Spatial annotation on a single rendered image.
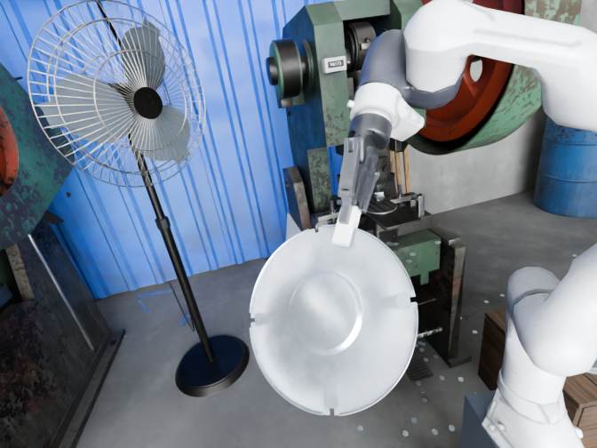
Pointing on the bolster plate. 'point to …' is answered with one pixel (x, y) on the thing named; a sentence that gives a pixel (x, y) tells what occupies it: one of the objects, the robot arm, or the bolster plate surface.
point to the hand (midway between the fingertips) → (346, 227)
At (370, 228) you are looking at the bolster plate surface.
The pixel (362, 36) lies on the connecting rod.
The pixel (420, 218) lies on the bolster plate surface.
